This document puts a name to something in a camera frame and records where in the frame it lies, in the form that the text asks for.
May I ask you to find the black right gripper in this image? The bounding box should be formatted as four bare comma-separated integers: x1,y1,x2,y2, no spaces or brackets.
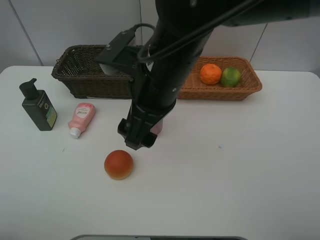
117,74,177,150

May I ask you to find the translucent purple cup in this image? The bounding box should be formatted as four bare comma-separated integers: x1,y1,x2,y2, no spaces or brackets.
150,120,163,136

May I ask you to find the orange mandarin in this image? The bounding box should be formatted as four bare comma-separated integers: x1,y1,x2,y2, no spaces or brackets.
200,63,222,85

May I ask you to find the black pump bottle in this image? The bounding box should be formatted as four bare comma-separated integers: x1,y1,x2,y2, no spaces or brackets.
19,78,58,131

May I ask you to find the green citrus fruit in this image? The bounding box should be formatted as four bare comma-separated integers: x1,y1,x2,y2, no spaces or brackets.
220,67,241,88

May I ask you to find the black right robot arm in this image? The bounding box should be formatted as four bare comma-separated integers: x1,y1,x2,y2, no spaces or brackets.
118,0,320,150

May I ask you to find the pink squeeze bottle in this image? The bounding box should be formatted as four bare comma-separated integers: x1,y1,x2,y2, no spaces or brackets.
68,102,96,139

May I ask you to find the tan wicker basket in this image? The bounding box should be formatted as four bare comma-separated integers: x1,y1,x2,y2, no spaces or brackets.
174,56,263,102

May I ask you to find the dark brown wicker basket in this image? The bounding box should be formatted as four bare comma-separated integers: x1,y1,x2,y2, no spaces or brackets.
51,45,133,99

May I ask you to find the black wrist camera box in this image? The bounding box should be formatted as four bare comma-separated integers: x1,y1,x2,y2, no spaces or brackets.
94,28,138,76

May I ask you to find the black camera cable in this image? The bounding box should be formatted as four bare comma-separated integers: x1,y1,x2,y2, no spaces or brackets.
129,0,263,62

